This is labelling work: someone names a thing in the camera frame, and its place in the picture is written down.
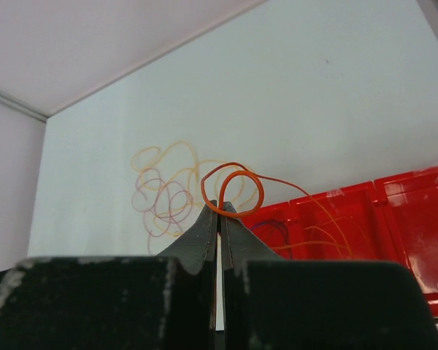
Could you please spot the red plastic bin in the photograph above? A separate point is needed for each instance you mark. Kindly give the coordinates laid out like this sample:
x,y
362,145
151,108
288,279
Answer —
x,y
394,218

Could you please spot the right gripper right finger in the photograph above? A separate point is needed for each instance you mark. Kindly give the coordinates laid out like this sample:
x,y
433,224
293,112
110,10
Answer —
x,y
274,303

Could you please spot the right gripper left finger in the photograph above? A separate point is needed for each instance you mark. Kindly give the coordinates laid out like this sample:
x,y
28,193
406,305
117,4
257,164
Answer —
x,y
166,301

